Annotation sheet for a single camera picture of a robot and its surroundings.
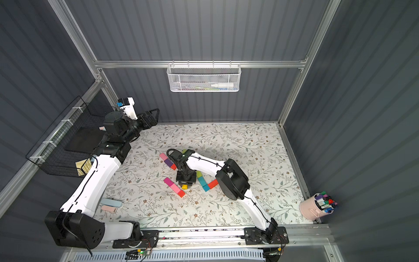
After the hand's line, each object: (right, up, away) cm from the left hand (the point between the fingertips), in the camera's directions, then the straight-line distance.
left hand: (152, 111), depth 71 cm
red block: (+26, -38, +21) cm, 51 cm away
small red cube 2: (+9, -42, +16) cm, 46 cm away
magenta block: (+1, -37, +21) cm, 42 cm away
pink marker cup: (+73, -42, +2) cm, 84 cm away
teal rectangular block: (+20, -36, +21) cm, 46 cm away
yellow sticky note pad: (-22, -22, -11) cm, 33 cm away
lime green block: (+13, -18, +1) cm, 22 cm away
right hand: (+9, -39, +16) cm, 43 cm away
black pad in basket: (-33, -12, +4) cm, 35 cm away
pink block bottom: (+6, -40, +18) cm, 44 cm away
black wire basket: (-37, -18, -8) cm, 42 cm away
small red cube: (+3, -29, +26) cm, 39 cm away
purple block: (-1, -27, +29) cm, 39 cm away
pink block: (-5, -23, +32) cm, 40 cm away
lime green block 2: (+18, -33, +23) cm, 44 cm away
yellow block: (+11, -38, +16) cm, 43 cm away
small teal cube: (+22, -39, +18) cm, 49 cm away
